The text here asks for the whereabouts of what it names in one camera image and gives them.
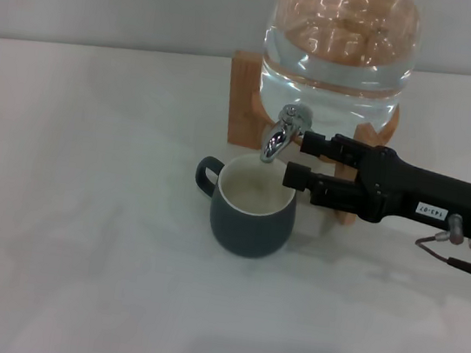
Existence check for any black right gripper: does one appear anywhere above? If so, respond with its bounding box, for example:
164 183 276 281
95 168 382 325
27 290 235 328
278 126 471 239

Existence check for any chrome faucet with lever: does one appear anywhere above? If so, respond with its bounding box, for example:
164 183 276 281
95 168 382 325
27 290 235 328
259 100 316 170

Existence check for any dark cup with white interior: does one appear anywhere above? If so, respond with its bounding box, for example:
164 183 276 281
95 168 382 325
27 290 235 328
184 145 304 264

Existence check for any clear glass water jar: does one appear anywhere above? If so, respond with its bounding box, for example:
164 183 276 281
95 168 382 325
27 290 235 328
250 0 428 144

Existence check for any wooden jar stand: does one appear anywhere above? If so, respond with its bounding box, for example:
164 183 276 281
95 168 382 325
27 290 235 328
210 48 408 232

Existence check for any thin right wrist cable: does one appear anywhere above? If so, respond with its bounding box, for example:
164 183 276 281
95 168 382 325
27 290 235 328
411 209 471 277

